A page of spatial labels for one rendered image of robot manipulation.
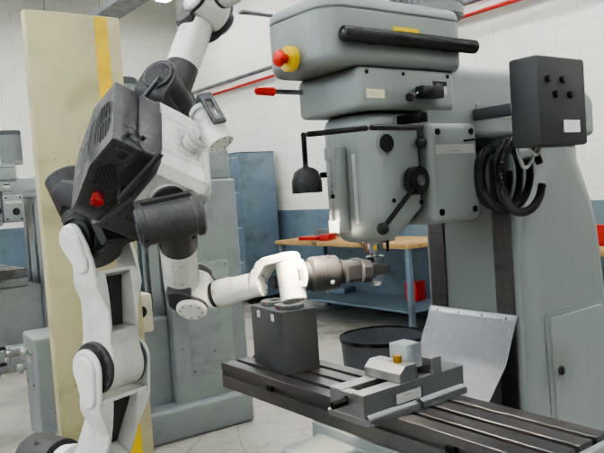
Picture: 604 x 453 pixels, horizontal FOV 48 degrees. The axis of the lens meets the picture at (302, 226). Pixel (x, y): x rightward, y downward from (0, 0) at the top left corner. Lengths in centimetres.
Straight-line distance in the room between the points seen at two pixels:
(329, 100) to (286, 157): 756
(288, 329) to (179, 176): 65
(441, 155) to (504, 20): 508
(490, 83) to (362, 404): 94
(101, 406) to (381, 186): 93
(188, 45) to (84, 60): 140
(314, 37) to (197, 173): 42
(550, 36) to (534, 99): 483
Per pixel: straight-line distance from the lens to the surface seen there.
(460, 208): 184
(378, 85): 166
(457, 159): 184
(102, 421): 196
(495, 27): 688
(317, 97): 173
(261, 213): 911
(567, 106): 179
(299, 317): 206
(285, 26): 169
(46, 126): 318
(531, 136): 170
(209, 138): 163
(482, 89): 196
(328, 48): 159
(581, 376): 217
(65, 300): 319
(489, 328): 202
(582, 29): 637
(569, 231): 212
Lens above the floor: 145
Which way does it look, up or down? 3 degrees down
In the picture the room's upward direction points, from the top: 4 degrees counter-clockwise
